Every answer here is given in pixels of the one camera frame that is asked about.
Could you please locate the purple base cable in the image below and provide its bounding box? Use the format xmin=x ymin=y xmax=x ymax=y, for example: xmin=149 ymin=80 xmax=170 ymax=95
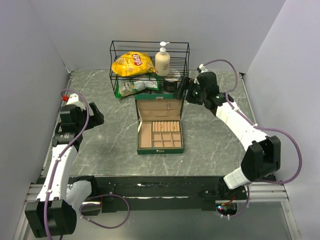
xmin=79 ymin=194 xmax=131 ymax=229

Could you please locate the green snack bag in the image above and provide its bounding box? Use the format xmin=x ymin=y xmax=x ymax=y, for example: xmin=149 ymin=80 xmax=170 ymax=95
xmin=115 ymin=80 xmax=146 ymax=99

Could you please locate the dark tin can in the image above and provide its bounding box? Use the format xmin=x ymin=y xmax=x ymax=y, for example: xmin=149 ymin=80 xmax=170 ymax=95
xmin=163 ymin=78 xmax=180 ymax=93

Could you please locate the cream lotion pump bottle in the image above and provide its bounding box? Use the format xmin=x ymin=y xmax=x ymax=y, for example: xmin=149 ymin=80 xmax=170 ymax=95
xmin=155 ymin=41 xmax=170 ymax=77

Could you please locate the black wire rack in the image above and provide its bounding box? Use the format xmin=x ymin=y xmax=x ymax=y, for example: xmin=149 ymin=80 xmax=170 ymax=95
xmin=109 ymin=40 xmax=190 ymax=99

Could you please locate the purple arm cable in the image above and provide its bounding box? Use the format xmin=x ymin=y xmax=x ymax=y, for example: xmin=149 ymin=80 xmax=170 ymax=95
xmin=42 ymin=88 xmax=90 ymax=238
xmin=197 ymin=58 xmax=303 ymax=185

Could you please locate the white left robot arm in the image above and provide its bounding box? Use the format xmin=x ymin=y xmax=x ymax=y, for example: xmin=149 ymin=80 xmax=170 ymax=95
xmin=25 ymin=93 xmax=104 ymax=240

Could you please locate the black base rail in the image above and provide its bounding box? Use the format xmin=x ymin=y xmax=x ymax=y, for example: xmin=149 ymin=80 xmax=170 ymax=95
xmin=66 ymin=176 xmax=247 ymax=213

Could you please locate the green jewelry tray insert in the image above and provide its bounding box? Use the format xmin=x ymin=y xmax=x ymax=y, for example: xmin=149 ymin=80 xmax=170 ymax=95
xmin=137 ymin=121 xmax=183 ymax=149

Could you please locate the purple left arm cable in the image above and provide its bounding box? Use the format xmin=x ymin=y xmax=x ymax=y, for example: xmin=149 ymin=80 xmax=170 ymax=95
xmin=42 ymin=88 xmax=90 ymax=238

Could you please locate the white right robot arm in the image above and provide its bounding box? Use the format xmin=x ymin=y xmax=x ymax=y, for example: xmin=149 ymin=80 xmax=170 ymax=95
xmin=173 ymin=71 xmax=281 ymax=200

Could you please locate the yellow chips bag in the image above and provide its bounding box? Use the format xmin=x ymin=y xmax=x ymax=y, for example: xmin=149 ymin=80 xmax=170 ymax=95
xmin=111 ymin=51 xmax=156 ymax=77

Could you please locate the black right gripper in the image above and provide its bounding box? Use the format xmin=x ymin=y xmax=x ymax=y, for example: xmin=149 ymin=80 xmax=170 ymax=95
xmin=172 ymin=77 xmax=207 ymax=107

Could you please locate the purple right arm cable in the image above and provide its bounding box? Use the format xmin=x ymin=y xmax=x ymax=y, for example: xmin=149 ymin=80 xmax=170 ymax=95
xmin=197 ymin=58 xmax=303 ymax=185

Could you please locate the green jewelry box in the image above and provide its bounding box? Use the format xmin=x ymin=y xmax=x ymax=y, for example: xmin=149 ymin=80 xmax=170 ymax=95
xmin=135 ymin=93 xmax=184 ymax=155

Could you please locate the white bowl in rack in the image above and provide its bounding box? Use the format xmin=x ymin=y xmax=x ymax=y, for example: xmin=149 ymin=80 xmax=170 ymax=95
xmin=165 ymin=69 xmax=181 ymax=81

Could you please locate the small green snack packet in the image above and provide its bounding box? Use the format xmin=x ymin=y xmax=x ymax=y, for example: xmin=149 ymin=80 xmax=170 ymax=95
xmin=144 ymin=73 xmax=160 ymax=91

